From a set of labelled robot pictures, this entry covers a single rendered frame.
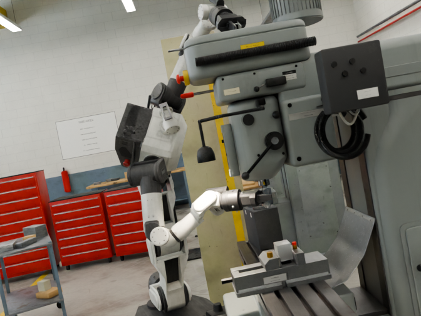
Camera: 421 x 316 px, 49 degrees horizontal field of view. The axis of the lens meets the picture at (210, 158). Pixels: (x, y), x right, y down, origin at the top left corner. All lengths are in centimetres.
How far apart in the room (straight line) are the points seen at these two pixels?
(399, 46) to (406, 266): 83
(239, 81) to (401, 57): 63
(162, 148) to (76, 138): 913
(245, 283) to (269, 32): 92
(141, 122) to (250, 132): 58
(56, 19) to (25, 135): 277
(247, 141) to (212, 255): 203
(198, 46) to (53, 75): 971
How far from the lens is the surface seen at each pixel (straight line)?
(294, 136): 176
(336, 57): 156
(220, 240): 365
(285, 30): 179
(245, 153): 176
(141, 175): 198
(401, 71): 192
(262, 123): 176
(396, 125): 182
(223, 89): 173
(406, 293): 191
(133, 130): 208
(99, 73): 1112
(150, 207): 194
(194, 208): 190
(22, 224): 689
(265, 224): 220
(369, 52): 160
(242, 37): 176
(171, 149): 204
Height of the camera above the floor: 153
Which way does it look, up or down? 3 degrees down
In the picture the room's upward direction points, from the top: 11 degrees counter-clockwise
